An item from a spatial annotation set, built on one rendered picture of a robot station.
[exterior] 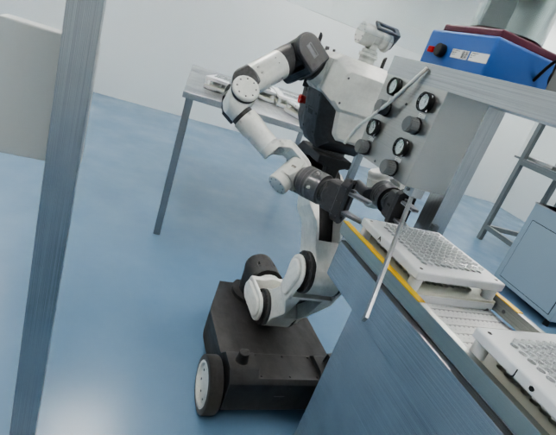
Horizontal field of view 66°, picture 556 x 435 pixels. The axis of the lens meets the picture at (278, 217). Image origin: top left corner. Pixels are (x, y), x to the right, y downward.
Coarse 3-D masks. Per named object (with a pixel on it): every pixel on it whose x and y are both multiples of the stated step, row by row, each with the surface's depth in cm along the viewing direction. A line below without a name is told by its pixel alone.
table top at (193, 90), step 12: (192, 72) 300; (204, 72) 324; (216, 72) 353; (192, 84) 250; (192, 96) 223; (204, 96) 225; (216, 96) 238; (252, 108) 241; (264, 108) 256; (276, 108) 274; (264, 120) 233; (276, 120) 234; (288, 120) 244; (300, 132) 239
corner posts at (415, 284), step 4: (364, 228) 104; (360, 232) 106; (364, 232) 104; (368, 232) 104; (364, 236) 105; (368, 236) 105; (412, 276) 86; (408, 280) 87; (412, 280) 86; (416, 280) 86; (408, 284) 87; (412, 284) 86; (416, 284) 86; (420, 284) 87; (416, 288) 87; (484, 292) 95; (488, 292) 95; (492, 292) 94; (496, 292) 95; (484, 296) 95; (488, 296) 95; (492, 296) 95
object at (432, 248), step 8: (408, 232) 103; (416, 232) 104; (408, 240) 97; (416, 240) 99; (424, 240) 101; (432, 240) 103; (440, 240) 106; (416, 248) 94; (424, 248) 96; (432, 248) 98; (440, 248) 100; (448, 248) 102; (424, 256) 92; (432, 256) 92; (440, 256) 95; (448, 256) 96; (456, 256) 97; (464, 264) 95
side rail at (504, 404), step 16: (352, 240) 104; (368, 256) 97; (400, 288) 86; (416, 304) 81; (416, 320) 80; (432, 320) 77; (432, 336) 76; (448, 336) 73; (448, 352) 72; (464, 352) 69; (464, 368) 69; (480, 368) 66; (480, 384) 66; (496, 384) 63; (496, 400) 63; (512, 400) 61; (512, 416) 60; (528, 416) 59; (528, 432) 58; (544, 432) 57
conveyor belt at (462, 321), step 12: (408, 312) 85; (444, 312) 88; (456, 312) 90; (468, 312) 92; (480, 312) 94; (492, 312) 96; (456, 324) 85; (468, 324) 87; (480, 324) 89; (492, 324) 91; (504, 324) 93; (468, 336) 82; (468, 348) 78; (492, 408) 65
